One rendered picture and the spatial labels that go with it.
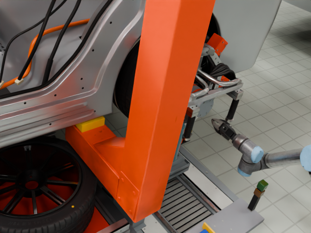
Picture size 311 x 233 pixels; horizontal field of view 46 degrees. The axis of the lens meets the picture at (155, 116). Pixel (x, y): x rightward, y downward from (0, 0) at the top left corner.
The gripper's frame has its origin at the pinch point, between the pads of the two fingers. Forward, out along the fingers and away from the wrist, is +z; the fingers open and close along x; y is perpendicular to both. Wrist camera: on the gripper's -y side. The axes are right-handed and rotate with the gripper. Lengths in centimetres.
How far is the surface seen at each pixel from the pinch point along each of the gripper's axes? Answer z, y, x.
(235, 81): -11.9, -32.3, 19.9
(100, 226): -9, -32, -85
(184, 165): 9.9, 32.0, -34.3
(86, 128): 21, -59, -51
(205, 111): -7.7, -27.6, -2.0
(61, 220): -11, -65, -86
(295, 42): 126, 270, 188
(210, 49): 6, -43, 24
